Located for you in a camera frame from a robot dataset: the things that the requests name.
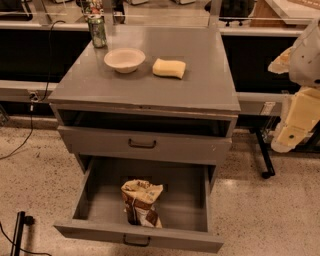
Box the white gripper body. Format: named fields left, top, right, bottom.
left=289, top=19, right=320, bottom=87

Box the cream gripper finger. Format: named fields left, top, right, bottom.
left=271, top=86, right=320, bottom=153
left=268, top=47, right=292, bottom=74

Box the brown chip bag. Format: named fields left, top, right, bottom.
left=121, top=179, right=163, bottom=228

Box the open grey bottom drawer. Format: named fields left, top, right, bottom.
left=55, top=157, right=223, bottom=253

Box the grey drawer cabinet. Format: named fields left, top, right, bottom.
left=48, top=25, right=242, bottom=188

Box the black table leg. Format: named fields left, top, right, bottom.
left=250, top=128, right=275, bottom=179

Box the black office chair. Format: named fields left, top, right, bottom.
left=219, top=0, right=255, bottom=27

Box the yellow sponge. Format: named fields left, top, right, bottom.
left=152, top=58, right=186, bottom=79

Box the white paper bowl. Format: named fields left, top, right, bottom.
left=104, top=48, right=146, bottom=74

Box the green soda can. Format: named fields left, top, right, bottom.
left=88, top=14, right=107, bottom=48

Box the black stand at bottom left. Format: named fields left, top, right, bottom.
left=0, top=210, right=53, bottom=256

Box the black floor cable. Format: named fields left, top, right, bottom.
left=0, top=19, right=67, bottom=161

